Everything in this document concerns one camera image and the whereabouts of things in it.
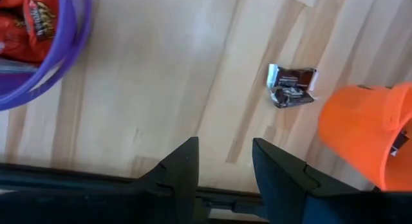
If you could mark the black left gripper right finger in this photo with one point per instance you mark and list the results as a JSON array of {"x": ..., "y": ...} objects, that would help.
[{"x": 289, "y": 204}]

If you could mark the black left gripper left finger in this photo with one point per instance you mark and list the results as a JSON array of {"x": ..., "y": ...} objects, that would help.
[{"x": 145, "y": 206}]

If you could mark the brown Hershey's candy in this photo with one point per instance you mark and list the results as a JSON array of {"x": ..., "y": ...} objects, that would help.
[
  {"x": 289, "y": 85},
  {"x": 399, "y": 143}
]

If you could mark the orange plastic bucket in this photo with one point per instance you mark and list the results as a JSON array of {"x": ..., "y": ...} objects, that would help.
[{"x": 360, "y": 130}]

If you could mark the purple plastic bucket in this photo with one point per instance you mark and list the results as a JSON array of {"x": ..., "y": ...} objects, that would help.
[{"x": 69, "y": 40}]

